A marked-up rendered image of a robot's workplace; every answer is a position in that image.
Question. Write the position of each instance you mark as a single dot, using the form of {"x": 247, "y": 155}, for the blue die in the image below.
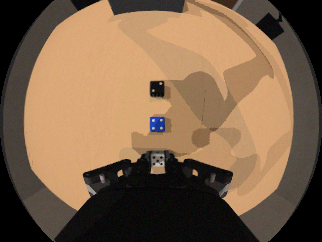
{"x": 157, "y": 124}

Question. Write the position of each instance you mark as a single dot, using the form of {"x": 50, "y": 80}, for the white die with black pips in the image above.
{"x": 157, "y": 158}

